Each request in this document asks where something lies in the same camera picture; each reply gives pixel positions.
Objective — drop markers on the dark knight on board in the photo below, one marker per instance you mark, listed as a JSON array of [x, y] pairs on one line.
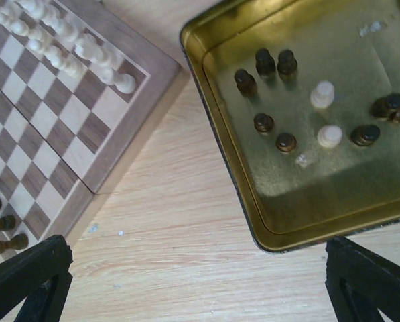
[[7, 223]]

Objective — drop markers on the gold metal tin tray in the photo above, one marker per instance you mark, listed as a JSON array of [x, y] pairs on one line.
[[292, 200]]

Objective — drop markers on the dark piece in tin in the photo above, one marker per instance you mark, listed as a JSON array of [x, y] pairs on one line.
[[387, 108], [365, 135]]

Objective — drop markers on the white rook on board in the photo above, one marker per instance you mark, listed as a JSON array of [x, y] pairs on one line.
[[124, 83]]

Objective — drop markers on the white knight on board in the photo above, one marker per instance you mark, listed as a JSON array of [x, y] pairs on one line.
[[86, 47]]

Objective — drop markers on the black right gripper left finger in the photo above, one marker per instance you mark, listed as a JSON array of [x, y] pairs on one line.
[[39, 278]]

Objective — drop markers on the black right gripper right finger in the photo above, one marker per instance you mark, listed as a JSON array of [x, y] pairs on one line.
[[360, 283]]

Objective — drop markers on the wooden chess board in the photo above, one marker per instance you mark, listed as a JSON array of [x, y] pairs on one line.
[[66, 138]]

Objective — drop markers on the dark pawn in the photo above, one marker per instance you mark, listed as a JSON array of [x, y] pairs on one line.
[[286, 142], [246, 83], [263, 123], [265, 64], [286, 63]]

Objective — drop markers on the white pawn in tin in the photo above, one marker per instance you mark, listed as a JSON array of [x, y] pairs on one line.
[[323, 95], [329, 136]]

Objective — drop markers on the dark rook on board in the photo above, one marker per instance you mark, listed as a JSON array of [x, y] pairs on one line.
[[18, 242]]

